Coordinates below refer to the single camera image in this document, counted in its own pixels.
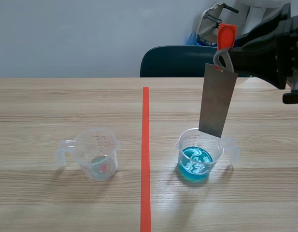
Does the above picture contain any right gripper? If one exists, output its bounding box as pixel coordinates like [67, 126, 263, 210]
[213, 2, 298, 105]

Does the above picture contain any grey metal plate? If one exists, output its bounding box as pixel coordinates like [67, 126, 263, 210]
[198, 23, 239, 139]

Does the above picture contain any grey metal case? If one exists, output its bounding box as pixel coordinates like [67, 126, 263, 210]
[196, 2, 239, 46]

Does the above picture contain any blue bag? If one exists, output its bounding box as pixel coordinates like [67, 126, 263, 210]
[186, 31, 202, 46]

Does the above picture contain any dark blue chair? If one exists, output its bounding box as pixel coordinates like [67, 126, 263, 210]
[140, 45, 253, 78]

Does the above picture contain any clear beaker with blue liquid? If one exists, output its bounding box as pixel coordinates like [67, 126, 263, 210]
[174, 128, 241, 183]

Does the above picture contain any empty clear plastic beaker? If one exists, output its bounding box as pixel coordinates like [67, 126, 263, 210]
[54, 128, 122, 181]

